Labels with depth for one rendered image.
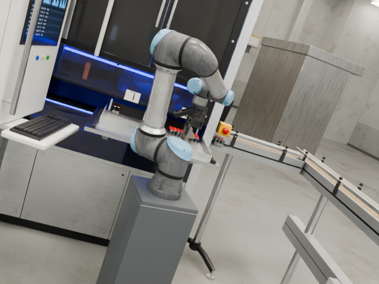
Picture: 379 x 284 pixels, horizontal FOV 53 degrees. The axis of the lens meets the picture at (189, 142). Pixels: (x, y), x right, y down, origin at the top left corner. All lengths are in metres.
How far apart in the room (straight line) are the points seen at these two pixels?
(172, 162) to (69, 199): 1.08
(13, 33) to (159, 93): 0.64
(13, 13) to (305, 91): 5.51
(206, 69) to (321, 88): 5.47
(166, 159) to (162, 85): 0.29
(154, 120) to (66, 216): 1.16
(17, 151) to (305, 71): 5.08
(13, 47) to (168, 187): 0.85
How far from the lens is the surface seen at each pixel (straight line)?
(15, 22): 1.74
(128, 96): 2.26
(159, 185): 1.59
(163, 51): 1.48
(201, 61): 1.44
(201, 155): 1.97
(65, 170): 2.42
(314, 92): 6.81
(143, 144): 1.60
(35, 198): 2.53
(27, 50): 1.73
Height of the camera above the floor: 1.40
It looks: 13 degrees down
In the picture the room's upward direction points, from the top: 20 degrees clockwise
